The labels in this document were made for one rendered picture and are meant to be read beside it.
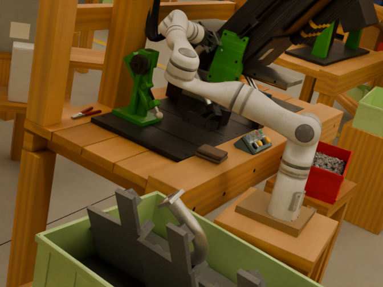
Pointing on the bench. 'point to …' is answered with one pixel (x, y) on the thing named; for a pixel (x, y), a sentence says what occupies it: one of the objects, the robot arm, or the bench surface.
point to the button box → (242, 144)
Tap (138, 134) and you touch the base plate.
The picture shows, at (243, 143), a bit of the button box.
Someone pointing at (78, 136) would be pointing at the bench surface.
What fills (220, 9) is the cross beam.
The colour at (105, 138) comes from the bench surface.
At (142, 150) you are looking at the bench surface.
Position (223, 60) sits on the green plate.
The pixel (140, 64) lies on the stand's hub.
